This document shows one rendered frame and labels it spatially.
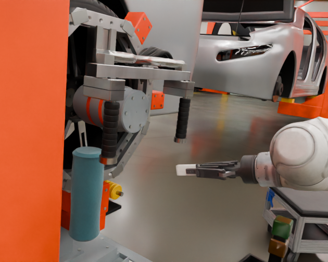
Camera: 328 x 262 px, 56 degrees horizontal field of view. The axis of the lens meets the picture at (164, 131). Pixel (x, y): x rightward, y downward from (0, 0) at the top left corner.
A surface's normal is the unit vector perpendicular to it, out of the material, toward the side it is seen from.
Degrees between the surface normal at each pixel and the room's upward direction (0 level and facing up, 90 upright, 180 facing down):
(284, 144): 74
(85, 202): 93
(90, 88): 90
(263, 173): 90
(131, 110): 90
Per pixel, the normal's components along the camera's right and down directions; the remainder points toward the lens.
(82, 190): -0.04, 0.20
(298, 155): -0.63, -0.25
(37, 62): 0.82, 0.20
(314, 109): -0.56, 0.11
